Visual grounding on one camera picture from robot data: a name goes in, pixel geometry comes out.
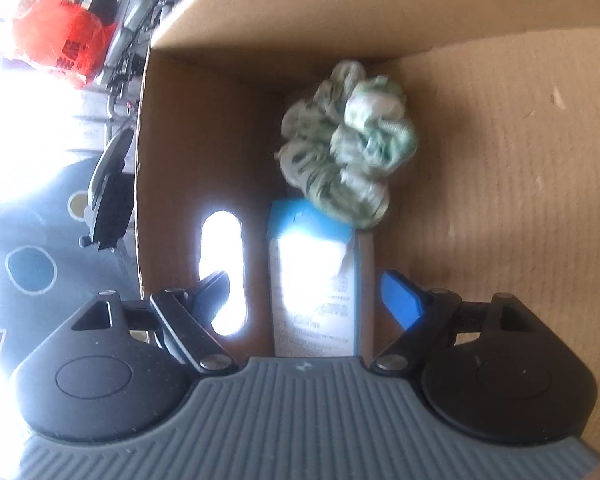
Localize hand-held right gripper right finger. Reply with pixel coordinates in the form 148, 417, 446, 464
369, 269, 536, 376

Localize orange plastic bag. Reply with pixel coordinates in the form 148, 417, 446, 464
11, 0, 118, 90

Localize brown cardboard box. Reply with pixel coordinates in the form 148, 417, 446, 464
135, 0, 600, 480

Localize green patterned scrunchie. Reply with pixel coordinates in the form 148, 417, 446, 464
274, 59, 420, 233

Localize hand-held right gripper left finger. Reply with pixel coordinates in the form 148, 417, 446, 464
70, 270, 238, 376

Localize black chair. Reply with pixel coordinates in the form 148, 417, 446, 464
80, 127, 136, 253

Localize dark dotted floor mat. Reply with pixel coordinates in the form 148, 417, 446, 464
0, 157, 143, 361

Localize blue and white packet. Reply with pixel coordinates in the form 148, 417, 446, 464
269, 199, 376, 358

